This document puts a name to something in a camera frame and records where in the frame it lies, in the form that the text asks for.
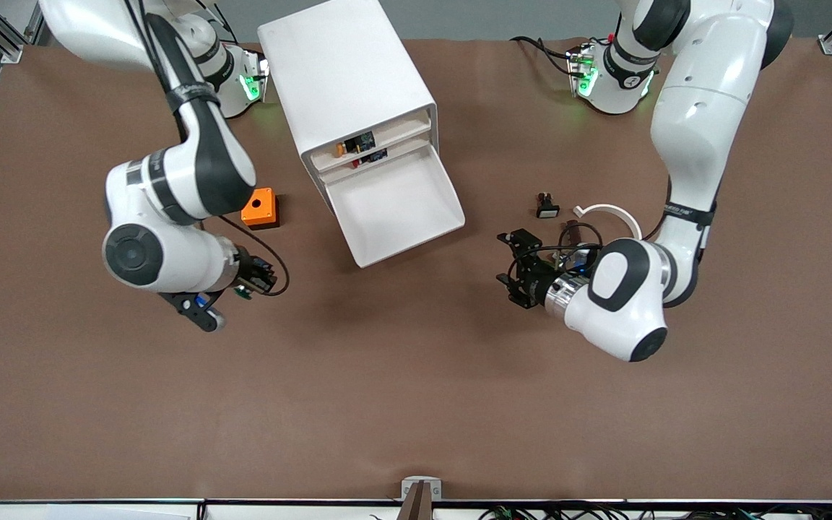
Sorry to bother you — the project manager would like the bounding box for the white plastic drawer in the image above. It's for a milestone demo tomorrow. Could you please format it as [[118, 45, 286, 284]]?
[[309, 112, 433, 174], [315, 129, 435, 185], [321, 141, 466, 269]]

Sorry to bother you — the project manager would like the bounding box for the orange black part in drawer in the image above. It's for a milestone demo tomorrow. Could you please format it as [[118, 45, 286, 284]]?
[[335, 132, 378, 157]]

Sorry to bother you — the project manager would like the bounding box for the white drawer cabinet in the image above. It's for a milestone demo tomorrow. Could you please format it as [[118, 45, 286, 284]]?
[[256, 0, 441, 217]]

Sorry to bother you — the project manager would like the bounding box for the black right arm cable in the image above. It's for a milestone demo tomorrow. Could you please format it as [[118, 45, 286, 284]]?
[[126, 0, 291, 298]]

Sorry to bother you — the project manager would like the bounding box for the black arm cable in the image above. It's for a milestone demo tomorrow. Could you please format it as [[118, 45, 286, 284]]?
[[126, 0, 291, 298], [508, 220, 606, 284]]

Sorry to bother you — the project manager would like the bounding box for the orange button enclosure box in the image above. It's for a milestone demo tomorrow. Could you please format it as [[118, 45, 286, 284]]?
[[240, 188, 280, 231]]

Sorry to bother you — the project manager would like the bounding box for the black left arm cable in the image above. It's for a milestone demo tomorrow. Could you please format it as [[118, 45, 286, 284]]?
[[508, 220, 606, 284]]

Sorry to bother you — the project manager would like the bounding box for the white curved plastic bracket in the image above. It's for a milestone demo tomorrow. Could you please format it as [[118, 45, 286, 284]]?
[[573, 204, 643, 241]]

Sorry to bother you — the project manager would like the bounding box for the black base cable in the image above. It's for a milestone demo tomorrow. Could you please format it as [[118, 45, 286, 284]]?
[[510, 36, 577, 77]]

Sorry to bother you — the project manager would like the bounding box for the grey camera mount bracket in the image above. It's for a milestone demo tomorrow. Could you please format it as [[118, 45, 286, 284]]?
[[396, 477, 443, 520]]

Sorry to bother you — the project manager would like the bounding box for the black cable bundle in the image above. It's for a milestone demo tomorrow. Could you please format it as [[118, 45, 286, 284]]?
[[477, 502, 832, 520]]

